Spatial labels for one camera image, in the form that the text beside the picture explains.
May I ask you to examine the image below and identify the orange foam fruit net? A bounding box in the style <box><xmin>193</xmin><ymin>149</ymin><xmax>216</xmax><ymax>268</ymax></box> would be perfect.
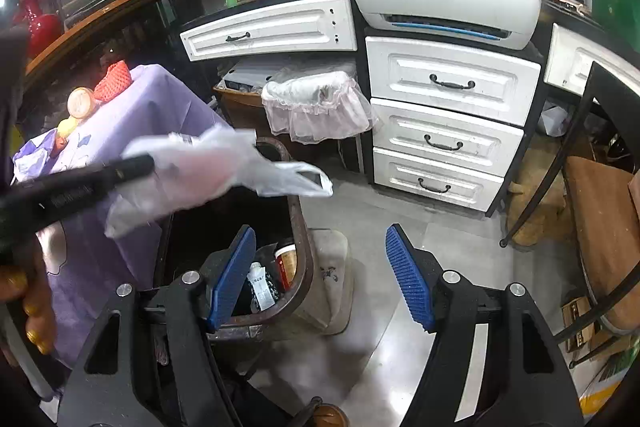
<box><xmin>93</xmin><ymin>61</ymin><xmax>132</xmax><ymax>103</ymax></box>

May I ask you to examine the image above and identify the red paper cup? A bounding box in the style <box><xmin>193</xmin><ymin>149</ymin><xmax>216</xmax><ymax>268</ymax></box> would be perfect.
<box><xmin>274</xmin><ymin>244</ymin><xmax>297</xmax><ymax>291</ymax></box>

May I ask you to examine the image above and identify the clear plastic bag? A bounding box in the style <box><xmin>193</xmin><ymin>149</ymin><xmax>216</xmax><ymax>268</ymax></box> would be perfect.
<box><xmin>105</xmin><ymin>124</ymin><xmax>333</xmax><ymax>239</ymax></box>

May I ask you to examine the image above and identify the orange-white drink bottle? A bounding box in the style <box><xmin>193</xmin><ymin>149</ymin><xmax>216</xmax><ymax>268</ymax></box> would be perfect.
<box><xmin>67</xmin><ymin>87</ymin><xmax>98</xmax><ymax>120</ymax></box>

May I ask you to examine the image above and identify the black trash bin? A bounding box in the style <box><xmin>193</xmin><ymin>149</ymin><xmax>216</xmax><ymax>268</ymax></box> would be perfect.
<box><xmin>152</xmin><ymin>135</ymin><xmax>316</xmax><ymax>342</ymax></box>

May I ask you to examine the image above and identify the person's left hand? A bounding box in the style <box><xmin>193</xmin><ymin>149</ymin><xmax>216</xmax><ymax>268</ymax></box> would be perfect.
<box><xmin>1</xmin><ymin>237</ymin><xmax>56</xmax><ymax>355</ymax></box>

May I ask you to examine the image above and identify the purple floral tablecloth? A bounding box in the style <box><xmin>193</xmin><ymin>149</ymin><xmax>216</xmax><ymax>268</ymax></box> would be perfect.
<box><xmin>10</xmin><ymin>63</ymin><xmax>231</xmax><ymax>371</ymax></box>

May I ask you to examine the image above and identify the red ceramic vase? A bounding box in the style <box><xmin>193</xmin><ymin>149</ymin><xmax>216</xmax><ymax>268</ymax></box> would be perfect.
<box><xmin>13</xmin><ymin>0</ymin><xmax>63</xmax><ymax>60</ymax></box>

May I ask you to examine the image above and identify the wooden counter shelf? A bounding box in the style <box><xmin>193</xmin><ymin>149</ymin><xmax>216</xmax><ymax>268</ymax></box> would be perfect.
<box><xmin>22</xmin><ymin>0</ymin><xmax>222</xmax><ymax>78</ymax></box>

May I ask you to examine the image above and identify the brown cushioned chair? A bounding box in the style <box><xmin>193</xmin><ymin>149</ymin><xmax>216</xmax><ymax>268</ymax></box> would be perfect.
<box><xmin>500</xmin><ymin>63</ymin><xmax>639</xmax><ymax>369</ymax></box>

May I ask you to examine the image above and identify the white drawer cabinet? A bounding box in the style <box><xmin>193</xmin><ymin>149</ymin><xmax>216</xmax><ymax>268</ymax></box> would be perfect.
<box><xmin>364</xmin><ymin>36</ymin><xmax>541</xmax><ymax>215</ymax></box>

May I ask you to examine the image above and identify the white lace-covered stool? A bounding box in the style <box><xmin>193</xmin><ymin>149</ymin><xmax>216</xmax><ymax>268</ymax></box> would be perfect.
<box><xmin>260</xmin><ymin>70</ymin><xmax>378</xmax><ymax>144</ymax></box>

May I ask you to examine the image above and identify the white long desk drawer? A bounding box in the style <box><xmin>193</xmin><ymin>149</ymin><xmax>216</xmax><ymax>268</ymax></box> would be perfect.
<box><xmin>180</xmin><ymin>0</ymin><xmax>357</xmax><ymax>62</ymax></box>

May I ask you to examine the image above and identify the white printer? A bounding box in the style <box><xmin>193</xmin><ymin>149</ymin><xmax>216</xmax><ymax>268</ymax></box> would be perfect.
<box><xmin>355</xmin><ymin>0</ymin><xmax>542</xmax><ymax>50</ymax></box>

